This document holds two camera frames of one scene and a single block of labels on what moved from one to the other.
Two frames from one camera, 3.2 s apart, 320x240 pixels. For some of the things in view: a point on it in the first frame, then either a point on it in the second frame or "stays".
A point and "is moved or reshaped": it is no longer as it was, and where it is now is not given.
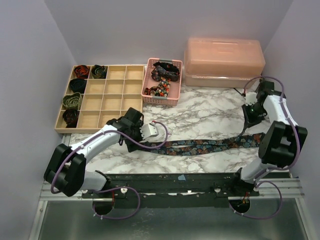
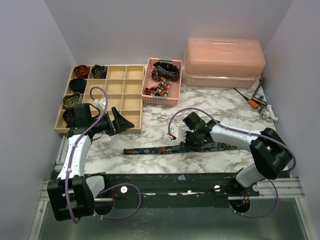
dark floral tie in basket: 165,71 stays
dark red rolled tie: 70,117 stays
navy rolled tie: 78,85 stays
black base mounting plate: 171,190 stays
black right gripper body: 250,118 to 189,137
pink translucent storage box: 223,62 stays
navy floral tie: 203,146 is moved or reshaped
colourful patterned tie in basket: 162,89 stays
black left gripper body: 136,134 to 105,124
